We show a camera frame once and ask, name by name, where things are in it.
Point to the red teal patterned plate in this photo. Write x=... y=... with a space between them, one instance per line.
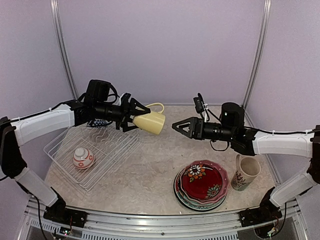
x=193 y=205

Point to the aluminium frame post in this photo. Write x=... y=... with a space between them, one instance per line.
x=55 y=11
x=258 y=52

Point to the white wire dish rack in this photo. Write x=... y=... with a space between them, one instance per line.
x=110 y=147

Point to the white red patterned cup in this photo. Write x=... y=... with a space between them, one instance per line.
x=83 y=158

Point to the floral green mug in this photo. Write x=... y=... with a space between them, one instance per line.
x=247 y=169

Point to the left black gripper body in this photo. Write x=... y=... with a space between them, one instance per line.
x=119 y=114

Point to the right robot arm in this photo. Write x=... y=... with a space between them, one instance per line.
x=249 y=141

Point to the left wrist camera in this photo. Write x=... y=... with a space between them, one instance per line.
x=123 y=98

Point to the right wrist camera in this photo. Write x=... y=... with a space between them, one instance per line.
x=200 y=107

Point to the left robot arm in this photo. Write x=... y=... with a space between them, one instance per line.
x=92 y=105

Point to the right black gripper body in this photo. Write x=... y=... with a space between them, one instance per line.
x=200 y=123

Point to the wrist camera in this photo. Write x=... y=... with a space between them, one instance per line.
x=123 y=98
x=200 y=107

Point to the light green flower plate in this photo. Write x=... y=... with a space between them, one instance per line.
x=220 y=198

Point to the front aluminium rail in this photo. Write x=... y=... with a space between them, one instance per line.
x=103 y=225

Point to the left aluminium frame post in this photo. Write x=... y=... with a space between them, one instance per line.
x=55 y=11

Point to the black rimmed plate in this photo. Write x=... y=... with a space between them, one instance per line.
x=197 y=208

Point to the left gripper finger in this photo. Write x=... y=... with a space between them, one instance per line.
x=128 y=126
x=137 y=109

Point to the yellow ceramic mug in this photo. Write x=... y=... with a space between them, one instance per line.
x=152 y=122

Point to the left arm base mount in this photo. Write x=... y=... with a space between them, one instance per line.
x=67 y=216

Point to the blue white patterned bowl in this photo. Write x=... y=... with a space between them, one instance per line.
x=98 y=123

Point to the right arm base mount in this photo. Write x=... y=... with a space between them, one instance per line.
x=265 y=212

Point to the right aluminium frame post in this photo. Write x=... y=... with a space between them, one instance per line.
x=258 y=52

